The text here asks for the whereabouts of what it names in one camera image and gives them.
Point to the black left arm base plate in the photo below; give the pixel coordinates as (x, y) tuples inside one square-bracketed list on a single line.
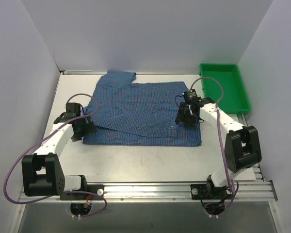
[(90, 192)]

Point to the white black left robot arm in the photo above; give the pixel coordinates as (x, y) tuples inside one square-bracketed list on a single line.
[(42, 171)]

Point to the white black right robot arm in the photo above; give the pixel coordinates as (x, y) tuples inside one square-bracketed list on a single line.
[(239, 144)]

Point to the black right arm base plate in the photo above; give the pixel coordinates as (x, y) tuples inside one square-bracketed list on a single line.
[(203, 192)]

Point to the aluminium front frame rail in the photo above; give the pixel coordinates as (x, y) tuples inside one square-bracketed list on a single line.
[(179, 191)]

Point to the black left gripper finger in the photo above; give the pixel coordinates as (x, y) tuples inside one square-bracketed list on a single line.
[(90, 127), (78, 135)]

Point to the blue checkered long sleeve shirt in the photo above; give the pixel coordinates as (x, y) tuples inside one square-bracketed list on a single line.
[(138, 114)]

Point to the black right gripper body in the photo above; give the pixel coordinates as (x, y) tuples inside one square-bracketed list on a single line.
[(185, 116)]

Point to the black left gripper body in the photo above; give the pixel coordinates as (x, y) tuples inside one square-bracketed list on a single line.
[(85, 128)]

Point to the green plastic bin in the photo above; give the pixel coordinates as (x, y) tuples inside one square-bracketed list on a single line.
[(235, 100)]

